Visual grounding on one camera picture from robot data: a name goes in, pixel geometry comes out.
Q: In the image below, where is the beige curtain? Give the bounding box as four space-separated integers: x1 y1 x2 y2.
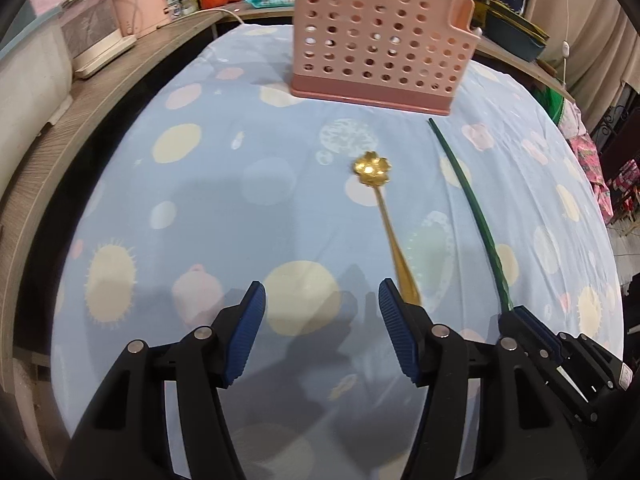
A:
520 0 640 133

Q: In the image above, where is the white cable with switch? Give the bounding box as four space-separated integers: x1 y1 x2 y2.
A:
559 40 576 103

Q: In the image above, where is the white power cable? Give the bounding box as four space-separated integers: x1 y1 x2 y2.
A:
172 6 247 27

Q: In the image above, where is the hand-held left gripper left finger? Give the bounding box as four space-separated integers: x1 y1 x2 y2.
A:
60 281 267 480

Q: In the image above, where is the green chopstick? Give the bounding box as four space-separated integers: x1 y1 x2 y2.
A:
426 118 514 314

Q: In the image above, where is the pink floral cloth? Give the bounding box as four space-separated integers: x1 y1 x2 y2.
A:
559 104 617 227

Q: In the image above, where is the green plastic basin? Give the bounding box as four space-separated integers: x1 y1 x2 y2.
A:
531 84 567 122

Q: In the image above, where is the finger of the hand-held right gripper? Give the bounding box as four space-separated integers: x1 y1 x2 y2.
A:
498 306 567 362
529 354 602 427

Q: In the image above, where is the blue baking dish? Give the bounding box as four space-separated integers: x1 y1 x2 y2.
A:
481 0 549 64

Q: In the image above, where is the pink perforated utensil holder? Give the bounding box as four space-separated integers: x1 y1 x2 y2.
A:
290 0 484 117

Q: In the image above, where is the white basin with blue rim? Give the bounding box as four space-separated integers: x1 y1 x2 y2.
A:
0 25 76 171

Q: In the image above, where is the gold flower spoon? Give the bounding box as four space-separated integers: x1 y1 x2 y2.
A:
352 150 424 307

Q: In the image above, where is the blue planet print bedsheet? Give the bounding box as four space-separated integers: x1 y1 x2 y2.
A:
50 22 629 480

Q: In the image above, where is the white steamer appliance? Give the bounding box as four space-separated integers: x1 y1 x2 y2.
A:
57 0 139 80

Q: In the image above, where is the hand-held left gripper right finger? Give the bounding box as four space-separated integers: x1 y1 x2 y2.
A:
377 278 586 480

